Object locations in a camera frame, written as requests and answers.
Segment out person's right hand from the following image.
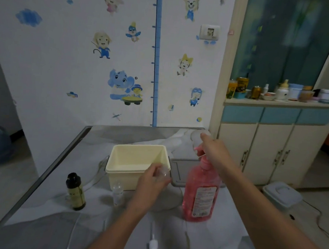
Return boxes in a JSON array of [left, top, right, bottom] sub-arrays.
[[197, 132, 233, 177]]

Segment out person's left hand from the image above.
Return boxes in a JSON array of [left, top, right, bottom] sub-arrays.
[[134, 161, 174, 211]]

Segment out small clear plastic container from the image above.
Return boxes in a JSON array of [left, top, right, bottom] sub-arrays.
[[154, 163, 172, 183]]

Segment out pink pump soap bottle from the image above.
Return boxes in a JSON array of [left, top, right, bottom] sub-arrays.
[[181, 144, 226, 224]]

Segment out person's right forearm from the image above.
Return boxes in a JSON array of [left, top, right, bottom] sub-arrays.
[[215, 166, 329, 249]]

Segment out person's left forearm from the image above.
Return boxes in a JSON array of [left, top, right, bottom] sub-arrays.
[[84, 198, 150, 249]]

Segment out grey plastic lid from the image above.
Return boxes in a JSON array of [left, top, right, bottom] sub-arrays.
[[167, 157, 205, 189]]

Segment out clear plastic bag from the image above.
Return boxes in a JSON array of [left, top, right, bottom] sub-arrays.
[[164, 127, 211, 161]]

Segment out cream plastic bin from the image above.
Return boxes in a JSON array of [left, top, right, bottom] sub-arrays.
[[104, 141, 173, 194]]

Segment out small clear bottle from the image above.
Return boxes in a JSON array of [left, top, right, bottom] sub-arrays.
[[111, 181, 126, 208]]

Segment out cream and blue cabinet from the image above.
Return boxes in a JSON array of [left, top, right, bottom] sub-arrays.
[[205, 0, 329, 192]]

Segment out yellow drink can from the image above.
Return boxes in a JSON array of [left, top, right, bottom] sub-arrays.
[[226, 79, 238, 100]]

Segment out green and yellow can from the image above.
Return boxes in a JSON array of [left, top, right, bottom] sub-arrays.
[[235, 77, 249, 94]]

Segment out small gold can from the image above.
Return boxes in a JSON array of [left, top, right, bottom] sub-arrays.
[[251, 85, 262, 100]]

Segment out white table cover sheet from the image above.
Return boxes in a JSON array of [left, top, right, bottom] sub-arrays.
[[3, 116, 254, 249]]

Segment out dark glass bottle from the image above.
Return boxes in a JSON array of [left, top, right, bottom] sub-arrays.
[[64, 172, 88, 212]]

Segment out white lidded floor box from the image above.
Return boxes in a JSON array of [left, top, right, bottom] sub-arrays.
[[261, 180, 304, 214]]

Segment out white baby bottle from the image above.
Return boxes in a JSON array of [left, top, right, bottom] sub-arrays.
[[276, 79, 290, 102]]

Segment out blue height ruler sticker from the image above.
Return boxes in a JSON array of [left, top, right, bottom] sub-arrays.
[[144, 0, 166, 127]]

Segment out pale blue plastic tub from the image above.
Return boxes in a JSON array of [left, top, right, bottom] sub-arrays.
[[287, 83, 304, 101]]

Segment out brown glass jar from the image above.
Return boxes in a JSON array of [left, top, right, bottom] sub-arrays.
[[299, 85, 315, 103]]

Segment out white round container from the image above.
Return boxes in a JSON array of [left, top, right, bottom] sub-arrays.
[[318, 88, 329, 104]]

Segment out blue elephant wall sticker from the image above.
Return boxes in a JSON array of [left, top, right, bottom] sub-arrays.
[[107, 68, 136, 102]]

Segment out white wall socket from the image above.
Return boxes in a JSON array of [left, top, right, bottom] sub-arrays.
[[199, 24, 221, 42]]

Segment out yellow bear wall sticker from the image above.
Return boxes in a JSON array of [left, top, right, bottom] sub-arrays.
[[180, 0, 201, 22]]

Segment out monkey wall sticker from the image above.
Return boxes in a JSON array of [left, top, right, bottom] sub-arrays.
[[90, 31, 113, 60]]

